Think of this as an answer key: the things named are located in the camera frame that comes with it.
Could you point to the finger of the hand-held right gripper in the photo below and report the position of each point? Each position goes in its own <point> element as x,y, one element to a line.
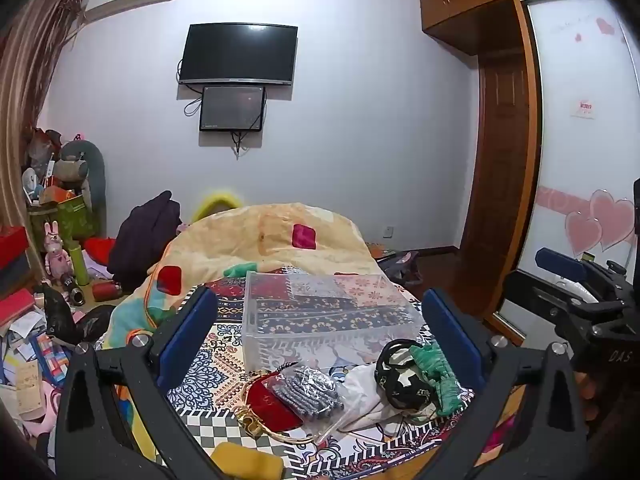
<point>560,263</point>

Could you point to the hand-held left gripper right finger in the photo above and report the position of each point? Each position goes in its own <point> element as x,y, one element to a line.
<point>450,332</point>

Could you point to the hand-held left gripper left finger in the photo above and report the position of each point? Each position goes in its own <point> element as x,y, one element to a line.
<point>192,320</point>

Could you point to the person's right hand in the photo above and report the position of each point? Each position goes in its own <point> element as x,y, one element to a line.
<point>586,397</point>

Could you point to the green knit scarf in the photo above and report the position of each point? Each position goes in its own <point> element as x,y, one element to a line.
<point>440,380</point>

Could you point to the patterned bed sheet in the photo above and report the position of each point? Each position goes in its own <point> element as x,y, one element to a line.
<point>220,360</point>

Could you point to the dark bag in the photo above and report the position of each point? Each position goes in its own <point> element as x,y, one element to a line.
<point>402,266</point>

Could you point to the yellow patterned quilt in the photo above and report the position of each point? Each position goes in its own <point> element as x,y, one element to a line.
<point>240,240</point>

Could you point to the dark purple jacket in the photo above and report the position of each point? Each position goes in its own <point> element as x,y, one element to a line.
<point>142,240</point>

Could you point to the white sliding wardrobe door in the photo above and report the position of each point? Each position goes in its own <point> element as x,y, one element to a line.
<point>570,160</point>

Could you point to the white cloth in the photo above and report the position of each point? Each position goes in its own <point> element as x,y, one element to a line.
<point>362,392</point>

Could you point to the red pouch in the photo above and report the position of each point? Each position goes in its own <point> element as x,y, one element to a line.
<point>270,402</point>

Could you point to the red cloth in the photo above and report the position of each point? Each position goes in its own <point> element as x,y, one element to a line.
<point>100,250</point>

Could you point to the wooden door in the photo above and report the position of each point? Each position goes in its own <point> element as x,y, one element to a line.
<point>497,160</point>

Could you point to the black plastic bag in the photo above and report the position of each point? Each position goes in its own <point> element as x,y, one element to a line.
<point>65,317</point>

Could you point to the green cylinder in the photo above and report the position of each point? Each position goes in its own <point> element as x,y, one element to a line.
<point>78,262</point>

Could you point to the clear plastic storage box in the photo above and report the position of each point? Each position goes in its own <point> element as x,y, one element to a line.
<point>320,310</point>

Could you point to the grey knit item in bag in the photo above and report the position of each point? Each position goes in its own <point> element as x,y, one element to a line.
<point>310,390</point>

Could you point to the pink rabbit toy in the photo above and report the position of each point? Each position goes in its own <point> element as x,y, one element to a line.
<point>56,257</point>

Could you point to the yellow sponge block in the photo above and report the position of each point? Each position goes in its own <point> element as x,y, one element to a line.
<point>247,462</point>

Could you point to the green gift bag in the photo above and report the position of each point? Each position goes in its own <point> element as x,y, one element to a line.
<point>70,220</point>

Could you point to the pile of papers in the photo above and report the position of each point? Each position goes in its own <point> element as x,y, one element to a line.
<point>27,365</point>

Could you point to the red book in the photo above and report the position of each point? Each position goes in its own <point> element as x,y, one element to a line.
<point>15,307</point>

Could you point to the red box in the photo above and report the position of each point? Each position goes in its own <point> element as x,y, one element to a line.
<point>12,247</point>

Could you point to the grey plush toy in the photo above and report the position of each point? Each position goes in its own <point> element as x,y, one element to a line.
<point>75,165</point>

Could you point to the small black monitor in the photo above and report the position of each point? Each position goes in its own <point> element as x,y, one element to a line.
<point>231,108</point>

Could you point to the wooden wardrobe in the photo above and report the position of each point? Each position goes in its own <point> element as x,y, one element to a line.
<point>465,5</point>

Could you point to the brown striped curtain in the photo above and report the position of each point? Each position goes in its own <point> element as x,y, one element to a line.
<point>30,75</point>

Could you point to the wall socket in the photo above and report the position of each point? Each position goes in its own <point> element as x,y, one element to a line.
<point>388,231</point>

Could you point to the wall-mounted black television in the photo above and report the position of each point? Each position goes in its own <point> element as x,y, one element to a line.
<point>237,52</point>

